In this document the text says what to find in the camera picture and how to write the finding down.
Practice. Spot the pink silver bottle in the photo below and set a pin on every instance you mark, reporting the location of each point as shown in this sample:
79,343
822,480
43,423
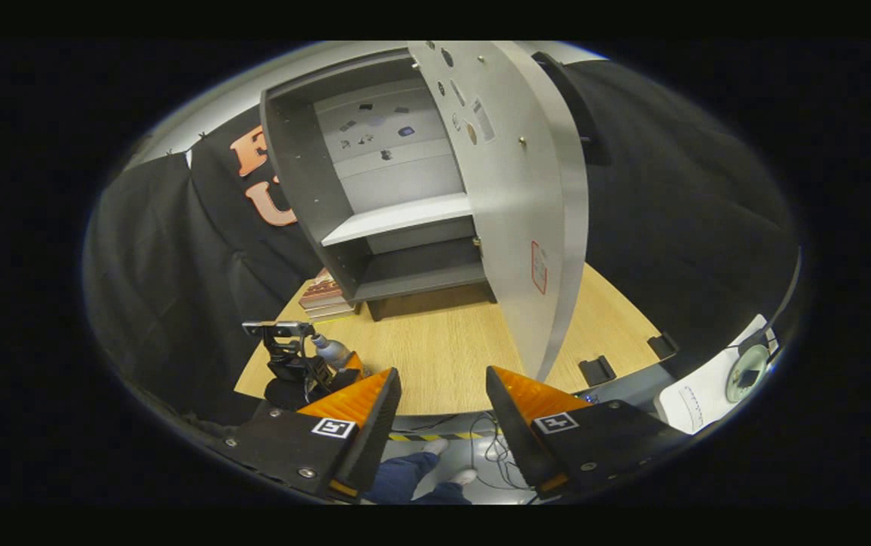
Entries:
331,350

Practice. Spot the round grey device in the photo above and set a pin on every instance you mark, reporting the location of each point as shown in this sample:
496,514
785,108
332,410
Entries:
747,373

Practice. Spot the reddish cover book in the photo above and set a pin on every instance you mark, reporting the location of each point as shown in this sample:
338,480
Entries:
320,288

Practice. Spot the person's blue trousers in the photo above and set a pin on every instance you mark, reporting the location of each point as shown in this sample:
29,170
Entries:
405,474

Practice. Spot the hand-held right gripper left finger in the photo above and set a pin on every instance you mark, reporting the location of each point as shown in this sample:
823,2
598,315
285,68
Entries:
374,432

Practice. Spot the grey cabinet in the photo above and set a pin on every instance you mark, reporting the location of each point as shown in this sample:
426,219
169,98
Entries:
306,174

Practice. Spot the white cabinet door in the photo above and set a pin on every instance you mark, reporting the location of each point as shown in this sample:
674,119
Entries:
518,227

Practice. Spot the white shoe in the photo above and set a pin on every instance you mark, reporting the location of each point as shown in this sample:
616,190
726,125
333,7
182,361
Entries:
464,477
436,446

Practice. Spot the pale book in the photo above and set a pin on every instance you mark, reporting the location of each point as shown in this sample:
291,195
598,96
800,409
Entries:
331,312
329,303

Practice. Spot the black table clamp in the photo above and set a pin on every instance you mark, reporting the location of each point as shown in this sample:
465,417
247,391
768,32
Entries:
596,371
663,346

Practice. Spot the black backdrop cloth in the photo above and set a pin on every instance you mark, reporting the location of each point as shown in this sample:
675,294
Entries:
678,205

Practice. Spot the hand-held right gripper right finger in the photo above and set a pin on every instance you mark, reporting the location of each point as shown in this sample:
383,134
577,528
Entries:
515,432

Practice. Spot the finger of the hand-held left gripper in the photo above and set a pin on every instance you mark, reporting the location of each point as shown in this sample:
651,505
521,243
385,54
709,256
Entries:
355,365

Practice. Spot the row of black cloth clips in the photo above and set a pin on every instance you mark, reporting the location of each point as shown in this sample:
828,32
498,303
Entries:
170,152

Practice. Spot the yellow black floor tape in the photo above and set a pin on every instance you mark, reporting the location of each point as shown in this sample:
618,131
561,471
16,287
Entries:
412,436

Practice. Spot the white sheet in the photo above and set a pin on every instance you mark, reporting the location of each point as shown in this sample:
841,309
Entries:
693,406

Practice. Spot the metal door hinge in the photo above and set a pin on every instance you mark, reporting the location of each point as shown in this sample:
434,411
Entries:
477,246

